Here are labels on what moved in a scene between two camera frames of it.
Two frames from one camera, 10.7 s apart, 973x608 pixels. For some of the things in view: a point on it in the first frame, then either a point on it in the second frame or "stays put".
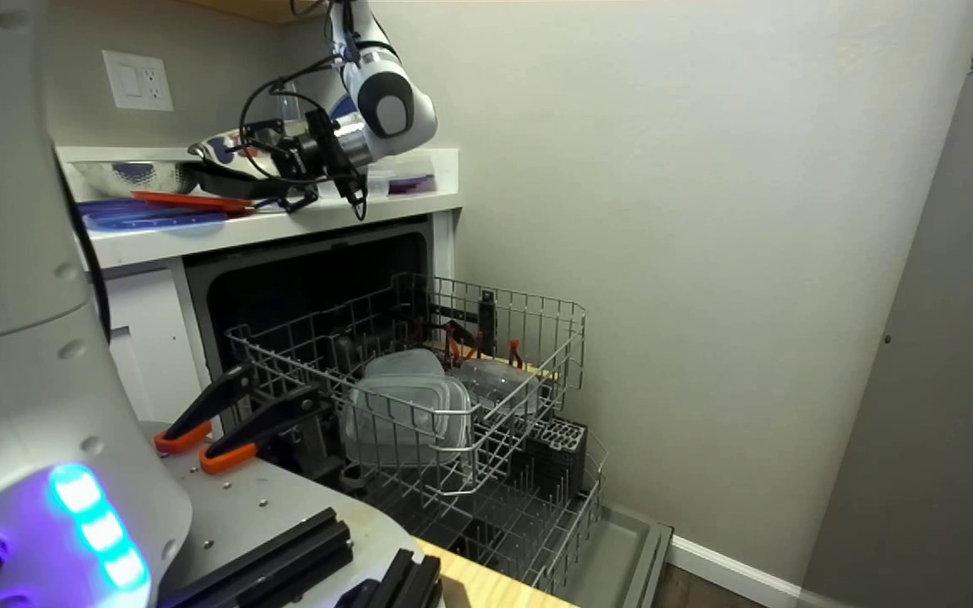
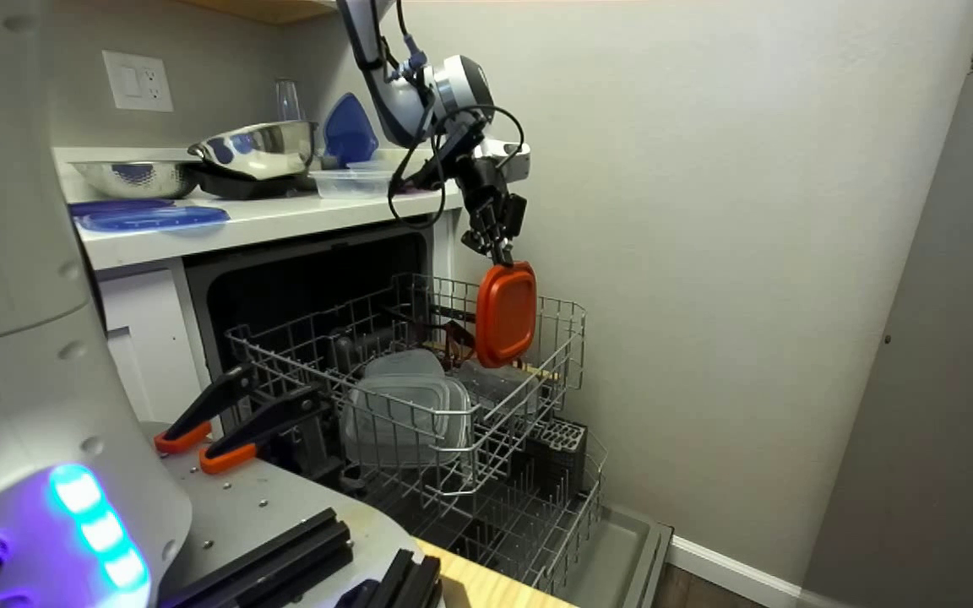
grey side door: [931, 506] stays put
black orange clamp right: [237, 451] stays put
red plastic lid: [189, 199] to [505, 316]
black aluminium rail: [290, 561] stays put
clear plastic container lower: [406, 413] stays put
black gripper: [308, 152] to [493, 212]
